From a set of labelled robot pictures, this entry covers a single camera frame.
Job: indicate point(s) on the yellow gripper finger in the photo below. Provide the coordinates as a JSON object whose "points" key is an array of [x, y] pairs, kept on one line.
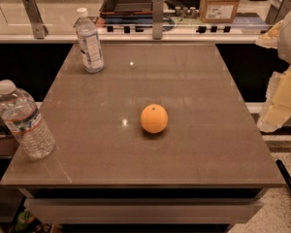
{"points": [[277, 108], [270, 39]]}

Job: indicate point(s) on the clear water bottle red label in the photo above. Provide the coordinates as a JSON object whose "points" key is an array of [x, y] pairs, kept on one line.
{"points": [[21, 115]]}

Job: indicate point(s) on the water bottle white blue label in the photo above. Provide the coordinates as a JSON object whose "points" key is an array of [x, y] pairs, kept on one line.
{"points": [[89, 42]]}

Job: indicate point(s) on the cardboard box with label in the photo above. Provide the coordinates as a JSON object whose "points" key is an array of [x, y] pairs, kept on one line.
{"points": [[218, 11]]}

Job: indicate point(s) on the black pole on floor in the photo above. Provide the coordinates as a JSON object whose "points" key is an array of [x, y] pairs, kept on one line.
{"points": [[285, 174]]}

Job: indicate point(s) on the table drawer front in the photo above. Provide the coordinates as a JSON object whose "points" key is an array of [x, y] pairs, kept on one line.
{"points": [[143, 211]]}

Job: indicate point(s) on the orange fruit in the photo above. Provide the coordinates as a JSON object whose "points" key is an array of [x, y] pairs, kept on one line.
{"points": [[154, 118]]}

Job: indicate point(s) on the dark tray orange rim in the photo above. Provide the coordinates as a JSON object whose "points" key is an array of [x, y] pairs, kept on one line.
{"points": [[126, 7]]}

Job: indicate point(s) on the green object under table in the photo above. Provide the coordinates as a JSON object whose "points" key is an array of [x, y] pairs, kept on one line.
{"points": [[23, 220]]}

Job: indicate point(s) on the right metal glass bracket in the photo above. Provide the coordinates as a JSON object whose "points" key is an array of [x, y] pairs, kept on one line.
{"points": [[277, 11]]}

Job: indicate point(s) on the metal glass bracket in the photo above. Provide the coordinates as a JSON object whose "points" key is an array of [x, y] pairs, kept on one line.
{"points": [[39, 28], [157, 19], [277, 11]]}

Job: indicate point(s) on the middle metal glass bracket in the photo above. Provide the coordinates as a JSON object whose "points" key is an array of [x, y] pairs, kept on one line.
{"points": [[157, 19]]}

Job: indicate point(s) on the left metal glass bracket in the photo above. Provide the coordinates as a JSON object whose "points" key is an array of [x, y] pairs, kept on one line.
{"points": [[39, 28]]}

